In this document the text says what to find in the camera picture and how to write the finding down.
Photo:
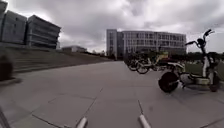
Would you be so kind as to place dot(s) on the row of parked bicycles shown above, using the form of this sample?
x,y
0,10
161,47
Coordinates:
x,y
143,65

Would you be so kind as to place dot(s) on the grey concrete slab pavement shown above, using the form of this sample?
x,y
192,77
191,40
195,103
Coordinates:
x,y
100,93

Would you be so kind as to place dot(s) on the low building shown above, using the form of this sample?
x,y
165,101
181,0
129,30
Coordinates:
x,y
74,49

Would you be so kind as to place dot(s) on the wide grey building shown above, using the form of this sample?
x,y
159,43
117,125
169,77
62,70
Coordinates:
x,y
150,41

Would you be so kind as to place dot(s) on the grassy bank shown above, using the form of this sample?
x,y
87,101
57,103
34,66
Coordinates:
x,y
50,59

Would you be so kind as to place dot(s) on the robot's own part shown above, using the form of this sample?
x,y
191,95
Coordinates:
x,y
144,121
81,122

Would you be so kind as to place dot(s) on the dark layered building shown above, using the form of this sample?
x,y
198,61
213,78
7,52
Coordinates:
x,y
41,33

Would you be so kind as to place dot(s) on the grass patch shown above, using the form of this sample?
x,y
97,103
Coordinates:
x,y
195,68

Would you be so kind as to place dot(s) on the white electric scooter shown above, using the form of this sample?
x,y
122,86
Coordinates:
x,y
203,80

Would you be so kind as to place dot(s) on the dark glass building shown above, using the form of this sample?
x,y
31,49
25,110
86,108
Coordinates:
x,y
13,28

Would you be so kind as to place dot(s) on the dark bush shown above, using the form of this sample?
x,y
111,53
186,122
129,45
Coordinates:
x,y
5,68

